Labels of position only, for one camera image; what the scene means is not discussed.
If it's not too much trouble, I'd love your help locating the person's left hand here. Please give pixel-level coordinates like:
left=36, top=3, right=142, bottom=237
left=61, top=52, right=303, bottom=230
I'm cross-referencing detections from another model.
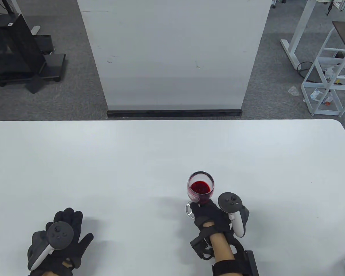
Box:
left=27, top=208, right=94, bottom=276

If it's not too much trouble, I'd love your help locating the person's right hand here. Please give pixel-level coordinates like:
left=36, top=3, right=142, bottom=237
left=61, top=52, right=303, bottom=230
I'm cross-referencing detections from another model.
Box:
left=190, top=199, right=233, bottom=234

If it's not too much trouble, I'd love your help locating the dark grey white controller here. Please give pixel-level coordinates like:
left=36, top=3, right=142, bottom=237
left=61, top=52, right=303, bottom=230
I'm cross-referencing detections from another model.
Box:
left=30, top=222, right=74, bottom=271
left=218, top=192, right=250, bottom=238

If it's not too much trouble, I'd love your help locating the clear wine glass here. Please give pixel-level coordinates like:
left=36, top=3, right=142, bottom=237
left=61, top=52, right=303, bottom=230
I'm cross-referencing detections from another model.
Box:
left=186, top=171, right=215, bottom=220

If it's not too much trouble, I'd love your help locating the person's right forearm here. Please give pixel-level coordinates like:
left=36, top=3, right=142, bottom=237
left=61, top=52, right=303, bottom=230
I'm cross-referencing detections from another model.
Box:
left=210, top=232, right=235, bottom=260

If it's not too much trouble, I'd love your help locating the white table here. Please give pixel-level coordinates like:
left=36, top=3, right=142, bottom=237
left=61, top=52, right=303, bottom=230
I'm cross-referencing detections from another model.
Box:
left=0, top=119, right=345, bottom=276

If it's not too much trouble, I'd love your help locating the black screen base bar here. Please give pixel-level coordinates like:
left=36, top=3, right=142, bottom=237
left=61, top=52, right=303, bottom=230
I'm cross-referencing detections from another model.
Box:
left=107, top=109, right=242, bottom=118

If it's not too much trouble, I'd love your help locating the white metal step rack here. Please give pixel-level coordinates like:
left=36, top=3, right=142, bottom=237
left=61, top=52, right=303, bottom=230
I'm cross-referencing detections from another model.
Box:
left=301, top=27, right=345, bottom=117

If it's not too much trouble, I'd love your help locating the black wheeled platform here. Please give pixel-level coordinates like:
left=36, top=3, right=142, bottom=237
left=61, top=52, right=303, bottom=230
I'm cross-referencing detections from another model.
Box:
left=0, top=53, right=66, bottom=87

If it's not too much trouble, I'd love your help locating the crumpled white packaging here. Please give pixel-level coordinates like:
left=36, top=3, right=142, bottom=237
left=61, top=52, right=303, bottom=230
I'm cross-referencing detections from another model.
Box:
left=310, top=89, right=334, bottom=106
left=323, top=65, right=345, bottom=83

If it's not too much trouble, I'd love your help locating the white partition screen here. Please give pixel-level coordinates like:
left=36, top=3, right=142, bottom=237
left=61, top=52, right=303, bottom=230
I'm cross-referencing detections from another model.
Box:
left=76, top=0, right=272, bottom=111

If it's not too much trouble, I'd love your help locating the small black box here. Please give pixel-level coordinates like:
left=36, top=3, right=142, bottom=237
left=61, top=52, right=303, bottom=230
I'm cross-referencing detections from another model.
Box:
left=35, top=35, right=56, bottom=54

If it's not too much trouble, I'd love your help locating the black computer tower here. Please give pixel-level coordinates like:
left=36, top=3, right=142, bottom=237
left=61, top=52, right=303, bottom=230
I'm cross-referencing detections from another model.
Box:
left=0, top=14, right=45, bottom=78

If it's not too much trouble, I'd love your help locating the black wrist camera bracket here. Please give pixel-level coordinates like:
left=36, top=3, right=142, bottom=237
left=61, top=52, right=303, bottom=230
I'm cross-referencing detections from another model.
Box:
left=190, top=230, right=243, bottom=260

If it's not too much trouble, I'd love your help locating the black wrist strap box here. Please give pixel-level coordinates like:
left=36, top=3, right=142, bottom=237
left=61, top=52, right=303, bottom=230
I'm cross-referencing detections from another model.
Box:
left=212, top=250, right=259, bottom=276

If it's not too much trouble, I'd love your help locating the black cable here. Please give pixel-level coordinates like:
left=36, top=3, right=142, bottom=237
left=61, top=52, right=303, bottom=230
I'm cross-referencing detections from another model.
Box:
left=297, top=61, right=315, bottom=78

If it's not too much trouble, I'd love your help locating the white desk leg frame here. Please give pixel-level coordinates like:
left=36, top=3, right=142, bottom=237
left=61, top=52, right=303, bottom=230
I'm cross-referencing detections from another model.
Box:
left=280, top=0, right=319, bottom=69

